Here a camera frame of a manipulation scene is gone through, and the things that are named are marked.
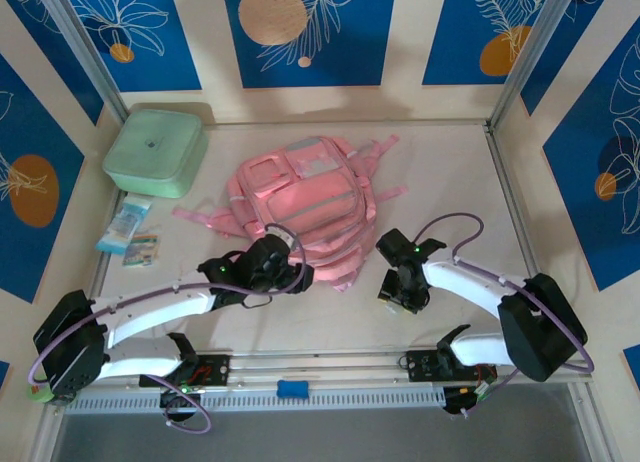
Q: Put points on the pink backpack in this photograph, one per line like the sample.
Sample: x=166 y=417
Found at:
x=310 y=197

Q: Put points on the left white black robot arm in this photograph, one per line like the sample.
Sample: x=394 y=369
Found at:
x=150 y=307

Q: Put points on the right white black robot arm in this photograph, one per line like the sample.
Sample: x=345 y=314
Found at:
x=470 y=282

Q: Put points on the mint green square case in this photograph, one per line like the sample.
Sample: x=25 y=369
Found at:
x=152 y=152

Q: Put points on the blue sponge block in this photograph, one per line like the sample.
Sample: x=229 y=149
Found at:
x=293 y=388

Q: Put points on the black controller box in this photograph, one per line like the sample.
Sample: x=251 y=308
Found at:
x=457 y=399
x=177 y=401

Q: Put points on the small colourful card packet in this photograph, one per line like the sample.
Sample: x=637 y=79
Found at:
x=141 y=251

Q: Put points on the blue white tissue packet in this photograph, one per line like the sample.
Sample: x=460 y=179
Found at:
x=122 y=224

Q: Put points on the green tape roll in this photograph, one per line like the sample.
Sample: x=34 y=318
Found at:
x=37 y=394

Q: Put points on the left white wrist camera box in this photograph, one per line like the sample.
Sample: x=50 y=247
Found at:
x=285 y=239

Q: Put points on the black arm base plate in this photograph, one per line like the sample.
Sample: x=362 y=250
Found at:
x=422 y=364
x=215 y=369

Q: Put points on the aluminium front rail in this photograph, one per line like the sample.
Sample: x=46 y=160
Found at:
x=320 y=364

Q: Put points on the aluminium frame post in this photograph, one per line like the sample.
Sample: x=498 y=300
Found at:
x=85 y=57
x=525 y=52

